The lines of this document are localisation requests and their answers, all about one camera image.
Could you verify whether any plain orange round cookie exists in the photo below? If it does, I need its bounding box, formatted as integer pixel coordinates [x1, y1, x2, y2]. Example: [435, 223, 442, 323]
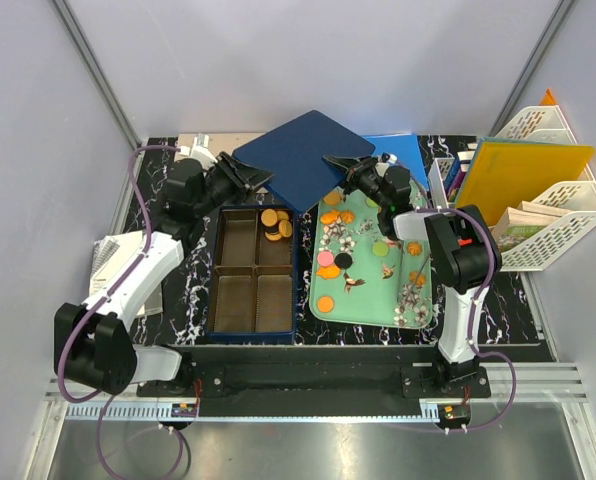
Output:
[317, 296, 335, 313]

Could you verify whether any pink sandwich cookie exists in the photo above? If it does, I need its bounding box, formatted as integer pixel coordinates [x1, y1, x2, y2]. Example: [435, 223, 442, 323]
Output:
[317, 250, 335, 267]

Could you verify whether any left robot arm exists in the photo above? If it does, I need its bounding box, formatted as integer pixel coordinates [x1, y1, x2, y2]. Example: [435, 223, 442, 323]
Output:
[54, 152, 273, 403]

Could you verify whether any blue cookie tin box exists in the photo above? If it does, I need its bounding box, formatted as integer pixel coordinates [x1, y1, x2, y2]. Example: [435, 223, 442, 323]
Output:
[203, 204, 299, 345]

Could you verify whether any orange flower cookie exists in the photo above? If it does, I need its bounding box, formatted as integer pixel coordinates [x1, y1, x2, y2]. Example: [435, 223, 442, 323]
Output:
[339, 211, 355, 224]
[407, 241, 423, 256]
[409, 272, 427, 288]

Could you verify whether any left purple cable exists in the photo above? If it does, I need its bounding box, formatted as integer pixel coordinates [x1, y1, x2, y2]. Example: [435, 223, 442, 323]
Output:
[57, 145, 194, 476]

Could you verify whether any green covered book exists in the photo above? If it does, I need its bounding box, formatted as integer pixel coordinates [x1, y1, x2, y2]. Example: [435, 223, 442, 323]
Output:
[491, 201, 571, 253]

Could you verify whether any yellow fish cookie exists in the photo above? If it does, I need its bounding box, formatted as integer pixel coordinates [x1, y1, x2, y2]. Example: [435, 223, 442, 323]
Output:
[316, 264, 341, 280]

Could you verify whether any white desk file organizer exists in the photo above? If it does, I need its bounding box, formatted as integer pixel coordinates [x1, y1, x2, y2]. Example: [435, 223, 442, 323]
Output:
[429, 105, 596, 272]

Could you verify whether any blue tin lid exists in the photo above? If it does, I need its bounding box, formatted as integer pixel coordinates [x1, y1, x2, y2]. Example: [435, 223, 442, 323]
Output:
[233, 110, 375, 213]

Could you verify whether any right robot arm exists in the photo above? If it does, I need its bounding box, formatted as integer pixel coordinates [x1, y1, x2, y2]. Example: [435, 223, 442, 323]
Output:
[323, 156, 502, 397]

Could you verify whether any tan cardboard sheet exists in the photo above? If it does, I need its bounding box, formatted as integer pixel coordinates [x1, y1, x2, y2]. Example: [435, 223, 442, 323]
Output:
[177, 132, 262, 157]

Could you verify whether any yellow folder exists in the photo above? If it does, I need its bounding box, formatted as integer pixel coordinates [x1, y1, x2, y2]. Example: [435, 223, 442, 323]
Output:
[454, 137, 595, 226]

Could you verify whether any blue folder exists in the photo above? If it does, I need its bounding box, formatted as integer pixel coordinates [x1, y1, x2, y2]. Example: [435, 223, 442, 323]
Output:
[363, 134, 429, 190]

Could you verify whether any green floral serving tray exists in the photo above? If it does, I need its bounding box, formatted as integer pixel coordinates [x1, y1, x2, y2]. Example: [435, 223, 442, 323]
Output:
[309, 188, 433, 330]

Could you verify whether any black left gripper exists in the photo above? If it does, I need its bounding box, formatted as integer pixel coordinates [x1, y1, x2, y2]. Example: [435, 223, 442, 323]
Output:
[195, 152, 275, 217]

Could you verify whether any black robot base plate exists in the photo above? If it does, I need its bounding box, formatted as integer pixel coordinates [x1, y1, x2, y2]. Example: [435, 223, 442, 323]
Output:
[137, 345, 491, 421]

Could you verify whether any white manual booklet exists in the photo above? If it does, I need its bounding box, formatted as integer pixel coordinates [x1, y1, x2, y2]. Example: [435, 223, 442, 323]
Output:
[89, 231, 144, 295]

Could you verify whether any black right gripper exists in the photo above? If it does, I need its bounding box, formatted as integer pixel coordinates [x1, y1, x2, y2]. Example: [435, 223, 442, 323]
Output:
[320, 156, 389, 211]

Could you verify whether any green sandwich cookie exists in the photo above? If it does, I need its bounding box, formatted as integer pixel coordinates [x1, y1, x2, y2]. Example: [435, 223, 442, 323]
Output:
[372, 241, 389, 257]

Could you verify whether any orange fish cookie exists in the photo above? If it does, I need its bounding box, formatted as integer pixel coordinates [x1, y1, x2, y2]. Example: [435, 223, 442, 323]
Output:
[320, 210, 341, 225]

